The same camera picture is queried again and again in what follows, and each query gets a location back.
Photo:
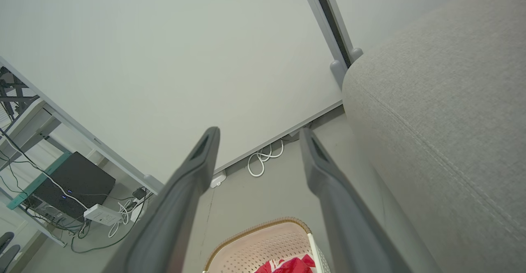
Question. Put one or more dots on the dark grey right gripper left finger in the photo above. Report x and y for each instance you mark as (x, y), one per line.
(172, 215)

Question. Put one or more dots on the desk frame with shelf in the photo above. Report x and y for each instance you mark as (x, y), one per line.
(28, 119)

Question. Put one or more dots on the black computer box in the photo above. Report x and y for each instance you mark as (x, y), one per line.
(78, 178)

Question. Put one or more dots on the grey partition post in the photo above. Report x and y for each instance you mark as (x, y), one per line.
(335, 65)

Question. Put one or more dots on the white power strip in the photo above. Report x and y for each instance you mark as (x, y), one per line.
(100, 214)

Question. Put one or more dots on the beige perforated laundry basket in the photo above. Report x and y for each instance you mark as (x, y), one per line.
(254, 248)

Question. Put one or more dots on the black power adapter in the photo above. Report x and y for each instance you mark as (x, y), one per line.
(139, 193)

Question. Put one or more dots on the red garment with white stripes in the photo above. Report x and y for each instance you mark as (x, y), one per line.
(287, 267)

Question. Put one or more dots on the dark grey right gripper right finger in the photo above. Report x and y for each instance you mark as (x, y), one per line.
(349, 223)

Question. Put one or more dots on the black office chair base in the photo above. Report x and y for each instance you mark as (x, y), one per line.
(7, 250)

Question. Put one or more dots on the grey fabric sofa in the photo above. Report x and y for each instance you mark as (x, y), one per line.
(444, 141)

